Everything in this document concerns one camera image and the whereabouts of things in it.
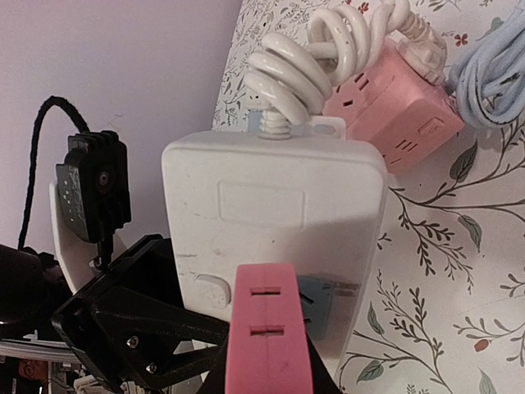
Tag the white long power strip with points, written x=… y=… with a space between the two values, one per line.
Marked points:
x=300 y=190

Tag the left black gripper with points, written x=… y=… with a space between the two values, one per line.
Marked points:
x=111 y=325

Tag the pink cube adapter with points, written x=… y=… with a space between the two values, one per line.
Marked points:
x=393 y=108

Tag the pink plug adapter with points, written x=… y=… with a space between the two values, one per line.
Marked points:
x=267 y=349

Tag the floral tablecloth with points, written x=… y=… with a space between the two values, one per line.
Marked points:
x=443 y=308

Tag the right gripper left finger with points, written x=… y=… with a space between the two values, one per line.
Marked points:
x=215 y=381

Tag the blue power strip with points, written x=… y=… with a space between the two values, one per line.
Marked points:
x=254 y=121

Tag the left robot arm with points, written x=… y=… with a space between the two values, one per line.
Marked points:
x=33 y=287

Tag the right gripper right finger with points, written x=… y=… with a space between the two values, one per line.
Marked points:
x=323 y=382

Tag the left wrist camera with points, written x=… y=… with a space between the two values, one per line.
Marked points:
x=90 y=202

